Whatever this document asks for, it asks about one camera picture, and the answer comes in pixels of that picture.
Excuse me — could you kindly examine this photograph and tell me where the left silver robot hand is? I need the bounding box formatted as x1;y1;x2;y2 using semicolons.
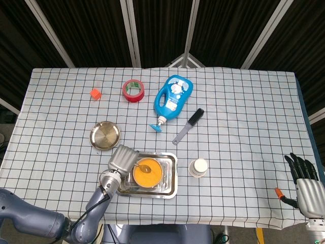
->
107;144;140;176

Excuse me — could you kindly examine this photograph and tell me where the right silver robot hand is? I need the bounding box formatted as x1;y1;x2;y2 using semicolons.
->
274;152;325;220

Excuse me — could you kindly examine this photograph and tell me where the small metal spoon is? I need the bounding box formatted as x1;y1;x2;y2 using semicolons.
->
134;164;153;174

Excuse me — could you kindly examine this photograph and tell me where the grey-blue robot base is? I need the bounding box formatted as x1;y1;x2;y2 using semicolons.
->
101;223;213;244

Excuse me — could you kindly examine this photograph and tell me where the white bowl of orange powder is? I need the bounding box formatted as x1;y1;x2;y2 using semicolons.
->
133;157;164;189

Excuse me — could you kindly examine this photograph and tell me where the round steel plate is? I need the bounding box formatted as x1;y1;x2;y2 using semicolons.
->
89;120;121;151

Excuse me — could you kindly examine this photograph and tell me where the rectangular steel tray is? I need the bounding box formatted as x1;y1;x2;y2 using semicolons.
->
114;150;178;200

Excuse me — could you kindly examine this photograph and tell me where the red tape roll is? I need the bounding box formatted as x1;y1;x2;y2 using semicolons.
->
122;79;146;103

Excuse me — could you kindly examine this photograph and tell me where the grey brush with black bristles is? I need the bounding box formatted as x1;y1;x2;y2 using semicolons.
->
172;108;205;146

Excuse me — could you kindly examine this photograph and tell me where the orange cube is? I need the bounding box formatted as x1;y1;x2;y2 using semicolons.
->
89;87;103;100

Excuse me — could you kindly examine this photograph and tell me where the blue detergent pump bottle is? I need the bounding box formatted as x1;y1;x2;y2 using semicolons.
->
149;74;194;134

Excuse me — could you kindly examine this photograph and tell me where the white paper cup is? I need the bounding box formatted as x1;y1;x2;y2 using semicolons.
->
188;158;209;178

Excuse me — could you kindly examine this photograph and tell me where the light blue checked tablecloth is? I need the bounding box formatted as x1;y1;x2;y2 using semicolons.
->
0;66;325;231

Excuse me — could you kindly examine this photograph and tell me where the black folding screen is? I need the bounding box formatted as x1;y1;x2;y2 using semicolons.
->
0;0;325;125

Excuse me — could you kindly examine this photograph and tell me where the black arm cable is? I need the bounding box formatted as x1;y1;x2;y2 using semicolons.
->
71;185;112;229

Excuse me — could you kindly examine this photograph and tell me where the white metal stand frame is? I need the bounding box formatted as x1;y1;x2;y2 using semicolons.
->
166;53;205;68

